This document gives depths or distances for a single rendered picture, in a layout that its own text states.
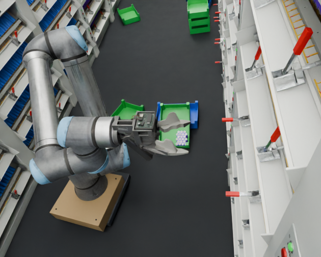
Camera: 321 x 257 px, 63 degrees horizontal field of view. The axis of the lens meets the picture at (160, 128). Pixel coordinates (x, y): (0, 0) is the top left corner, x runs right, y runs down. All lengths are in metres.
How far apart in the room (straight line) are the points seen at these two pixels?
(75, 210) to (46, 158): 0.71
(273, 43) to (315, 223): 0.34
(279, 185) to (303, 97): 0.20
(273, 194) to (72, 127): 0.53
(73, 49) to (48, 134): 0.43
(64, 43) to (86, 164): 0.56
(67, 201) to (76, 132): 0.89
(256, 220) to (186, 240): 0.79
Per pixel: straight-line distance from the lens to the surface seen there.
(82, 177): 1.41
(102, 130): 0.73
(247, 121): 0.90
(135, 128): 0.69
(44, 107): 1.01
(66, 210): 1.58
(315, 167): 0.28
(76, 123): 0.77
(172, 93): 2.14
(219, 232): 1.50
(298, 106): 0.42
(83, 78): 1.23
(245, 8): 0.85
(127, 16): 3.43
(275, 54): 0.51
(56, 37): 1.22
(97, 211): 1.51
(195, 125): 1.84
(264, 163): 0.59
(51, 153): 0.90
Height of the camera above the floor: 1.42
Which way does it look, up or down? 48 degrees down
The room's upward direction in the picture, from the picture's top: 13 degrees counter-clockwise
